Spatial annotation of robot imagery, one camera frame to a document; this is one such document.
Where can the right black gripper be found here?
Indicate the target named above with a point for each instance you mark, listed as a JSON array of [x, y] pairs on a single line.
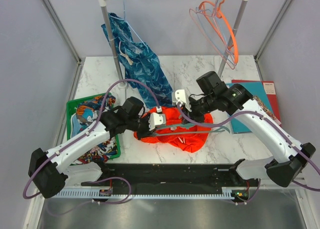
[[192, 115]]

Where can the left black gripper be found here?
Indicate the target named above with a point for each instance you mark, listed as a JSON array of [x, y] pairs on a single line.
[[147, 132]]

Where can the teal plastic hanger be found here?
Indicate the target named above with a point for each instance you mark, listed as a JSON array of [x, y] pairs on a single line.
[[188, 129]]

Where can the orange shorts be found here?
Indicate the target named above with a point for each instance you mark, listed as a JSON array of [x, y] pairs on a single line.
[[187, 139]]

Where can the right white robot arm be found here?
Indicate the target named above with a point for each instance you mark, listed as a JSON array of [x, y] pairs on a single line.
[[221, 103]]

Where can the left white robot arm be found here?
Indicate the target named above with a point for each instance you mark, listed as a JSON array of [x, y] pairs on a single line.
[[47, 168]]

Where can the colourful comic print shorts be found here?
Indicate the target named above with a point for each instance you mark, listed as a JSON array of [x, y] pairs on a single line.
[[90, 111]]

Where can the blue patterned shorts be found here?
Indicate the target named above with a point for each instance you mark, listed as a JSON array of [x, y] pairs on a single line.
[[139, 61]]

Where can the orange plastic hanger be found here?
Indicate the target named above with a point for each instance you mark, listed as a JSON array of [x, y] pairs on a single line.
[[212, 12]]

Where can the teal folder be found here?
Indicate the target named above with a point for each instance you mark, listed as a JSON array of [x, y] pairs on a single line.
[[256, 88]]

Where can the green plastic basket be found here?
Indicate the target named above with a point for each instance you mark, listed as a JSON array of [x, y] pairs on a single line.
[[72, 109]]

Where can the red book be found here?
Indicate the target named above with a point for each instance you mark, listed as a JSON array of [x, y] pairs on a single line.
[[270, 91]]

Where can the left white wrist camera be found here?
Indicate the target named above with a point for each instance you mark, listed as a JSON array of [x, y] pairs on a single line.
[[156, 118]]

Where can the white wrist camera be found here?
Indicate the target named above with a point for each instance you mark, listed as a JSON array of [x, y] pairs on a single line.
[[156, 118], [180, 97]]

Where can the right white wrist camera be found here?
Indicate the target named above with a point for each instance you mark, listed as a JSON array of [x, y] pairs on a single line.
[[180, 97]]

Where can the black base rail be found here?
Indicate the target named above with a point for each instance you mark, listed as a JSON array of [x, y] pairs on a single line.
[[148, 178]]

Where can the white cable duct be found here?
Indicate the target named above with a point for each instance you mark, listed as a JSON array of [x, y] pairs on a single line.
[[99, 194]]

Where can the light blue wire hanger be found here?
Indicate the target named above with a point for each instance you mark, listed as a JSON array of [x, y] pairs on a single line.
[[136, 21]]

